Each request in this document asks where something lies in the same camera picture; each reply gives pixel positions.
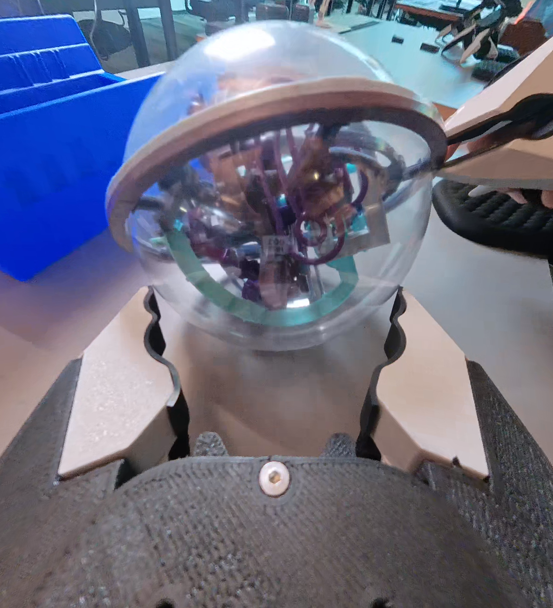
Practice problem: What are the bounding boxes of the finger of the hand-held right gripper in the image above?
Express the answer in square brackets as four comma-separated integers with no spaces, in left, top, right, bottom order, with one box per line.
[434,127,553,189]
[443,24,553,145]

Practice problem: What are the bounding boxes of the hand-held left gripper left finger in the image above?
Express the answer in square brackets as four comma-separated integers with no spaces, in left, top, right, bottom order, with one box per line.
[57,287,183,479]

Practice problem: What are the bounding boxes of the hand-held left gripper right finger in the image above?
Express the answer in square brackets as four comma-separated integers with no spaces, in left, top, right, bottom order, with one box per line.
[356,287,490,479]

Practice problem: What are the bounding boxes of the clear maze ball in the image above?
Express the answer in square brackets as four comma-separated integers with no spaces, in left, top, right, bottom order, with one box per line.
[105,20,449,352]

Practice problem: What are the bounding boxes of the black textured wrist pad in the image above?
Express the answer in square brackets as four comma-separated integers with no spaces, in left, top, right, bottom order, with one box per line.
[432,178,553,259]

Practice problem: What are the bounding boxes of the small dark toy robot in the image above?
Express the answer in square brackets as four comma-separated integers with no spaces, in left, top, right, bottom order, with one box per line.
[440,0,519,62]

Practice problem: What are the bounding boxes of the orange-edged desk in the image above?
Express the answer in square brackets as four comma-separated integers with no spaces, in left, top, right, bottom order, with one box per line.
[305,9,493,119]

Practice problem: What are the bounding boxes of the blue plastic bin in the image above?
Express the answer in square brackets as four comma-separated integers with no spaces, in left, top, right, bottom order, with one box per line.
[0,14,165,282]

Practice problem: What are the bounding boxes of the wooden desk black legs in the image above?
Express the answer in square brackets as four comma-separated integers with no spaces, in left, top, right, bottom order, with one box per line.
[123,0,178,67]

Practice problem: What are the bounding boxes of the black office chair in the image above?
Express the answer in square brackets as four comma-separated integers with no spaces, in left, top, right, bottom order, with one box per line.
[80,9,132,62]

